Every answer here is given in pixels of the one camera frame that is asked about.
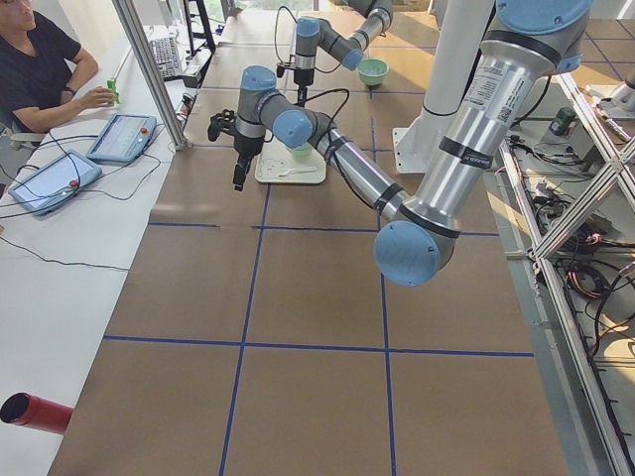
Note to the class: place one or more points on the blue teach pendant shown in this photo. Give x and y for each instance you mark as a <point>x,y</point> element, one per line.
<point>123,138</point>
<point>56,183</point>

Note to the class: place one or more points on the person in black shirt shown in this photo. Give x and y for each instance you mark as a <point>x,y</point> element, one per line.
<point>42,69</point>

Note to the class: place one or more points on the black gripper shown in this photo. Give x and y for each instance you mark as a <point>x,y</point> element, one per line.
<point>244,147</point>
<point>302,76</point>

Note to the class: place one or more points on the green bowl with ice cubes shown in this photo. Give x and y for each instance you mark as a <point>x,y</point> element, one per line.
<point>372,72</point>

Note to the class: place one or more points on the red cylinder tube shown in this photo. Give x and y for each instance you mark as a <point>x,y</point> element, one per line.
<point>26,410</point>

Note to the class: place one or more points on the aluminium frame post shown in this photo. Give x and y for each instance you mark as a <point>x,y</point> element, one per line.
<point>135,33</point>

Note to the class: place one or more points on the far blue teach pendant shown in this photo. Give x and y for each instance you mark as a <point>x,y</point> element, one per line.
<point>123,138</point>

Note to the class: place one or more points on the near blue teach pendant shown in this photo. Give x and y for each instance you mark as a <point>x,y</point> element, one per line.
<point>56,183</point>

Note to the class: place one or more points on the black computer keyboard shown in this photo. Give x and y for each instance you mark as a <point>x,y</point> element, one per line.
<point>166,54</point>

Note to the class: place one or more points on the white plastic spoon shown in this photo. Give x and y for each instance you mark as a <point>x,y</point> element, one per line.
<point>296,171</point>

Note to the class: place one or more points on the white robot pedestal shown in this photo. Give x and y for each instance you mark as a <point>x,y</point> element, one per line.
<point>462,26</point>

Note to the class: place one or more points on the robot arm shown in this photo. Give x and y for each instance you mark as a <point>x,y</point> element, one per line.
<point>489,57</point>
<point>314,33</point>

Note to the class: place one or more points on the small green object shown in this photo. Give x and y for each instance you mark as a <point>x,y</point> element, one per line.
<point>111,85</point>

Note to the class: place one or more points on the pale green bear tray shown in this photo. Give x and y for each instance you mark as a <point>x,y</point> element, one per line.
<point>280,164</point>

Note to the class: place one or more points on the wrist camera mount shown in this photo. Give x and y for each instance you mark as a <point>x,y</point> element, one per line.
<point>220,123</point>
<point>283,66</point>

